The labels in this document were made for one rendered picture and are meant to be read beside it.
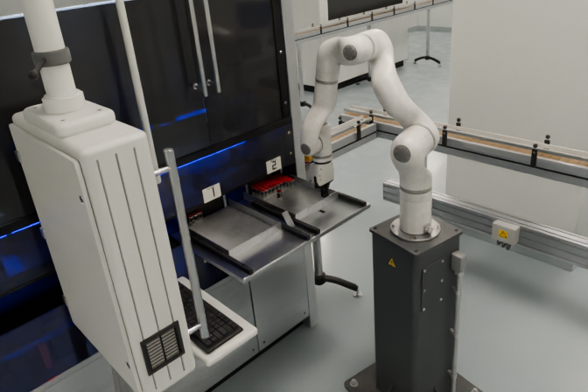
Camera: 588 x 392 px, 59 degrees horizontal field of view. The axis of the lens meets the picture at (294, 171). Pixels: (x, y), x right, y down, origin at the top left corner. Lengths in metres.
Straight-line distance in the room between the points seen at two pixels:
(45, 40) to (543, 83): 2.53
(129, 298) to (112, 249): 0.15
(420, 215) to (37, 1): 1.41
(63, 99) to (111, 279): 0.46
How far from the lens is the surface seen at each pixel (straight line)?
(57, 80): 1.40
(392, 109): 1.88
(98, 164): 1.24
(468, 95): 3.38
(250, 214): 2.20
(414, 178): 1.91
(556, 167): 2.58
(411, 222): 2.00
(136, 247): 1.34
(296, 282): 2.68
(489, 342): 2.92
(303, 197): 2.30
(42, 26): 1.38
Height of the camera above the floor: 1.93
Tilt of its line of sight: 24 degrees down
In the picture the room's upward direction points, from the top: 5 degrees counter-clockwise
